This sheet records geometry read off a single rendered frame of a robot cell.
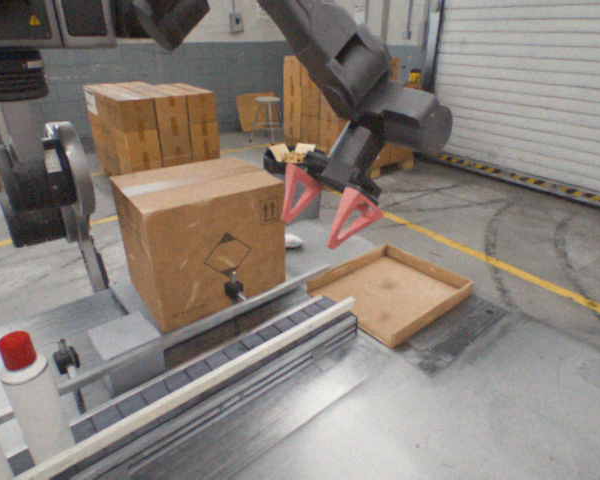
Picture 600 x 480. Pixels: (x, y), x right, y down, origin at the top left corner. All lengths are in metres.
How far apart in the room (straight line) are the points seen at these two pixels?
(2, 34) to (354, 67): 0.63
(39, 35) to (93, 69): 5.00
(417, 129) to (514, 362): 0.58
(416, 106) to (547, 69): 3.98
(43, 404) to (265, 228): 0.51
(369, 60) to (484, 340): 0.65
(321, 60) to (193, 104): 3.41
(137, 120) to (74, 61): 2.28
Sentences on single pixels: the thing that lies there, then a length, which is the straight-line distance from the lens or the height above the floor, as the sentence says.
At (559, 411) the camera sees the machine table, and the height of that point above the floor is 0.83.
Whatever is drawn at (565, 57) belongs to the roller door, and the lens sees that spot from 4.42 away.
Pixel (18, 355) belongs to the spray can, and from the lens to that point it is 0.61.
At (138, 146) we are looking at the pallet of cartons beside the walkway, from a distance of 3.77.
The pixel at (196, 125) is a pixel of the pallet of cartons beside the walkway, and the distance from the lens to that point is 3.92.
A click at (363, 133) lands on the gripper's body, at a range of 0.56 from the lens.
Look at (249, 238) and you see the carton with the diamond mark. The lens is 0.91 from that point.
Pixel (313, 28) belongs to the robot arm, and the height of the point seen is 1.41.
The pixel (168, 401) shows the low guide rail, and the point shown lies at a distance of 0.71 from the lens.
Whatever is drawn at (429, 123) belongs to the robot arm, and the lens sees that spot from 0.52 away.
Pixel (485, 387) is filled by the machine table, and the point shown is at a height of 0.83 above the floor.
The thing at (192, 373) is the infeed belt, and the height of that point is 0.88.
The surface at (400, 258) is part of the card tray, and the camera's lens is 1.20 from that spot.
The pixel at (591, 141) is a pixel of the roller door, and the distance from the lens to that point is 4.36.
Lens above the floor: 1.42
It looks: 26 degrees down
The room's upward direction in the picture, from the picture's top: straight up
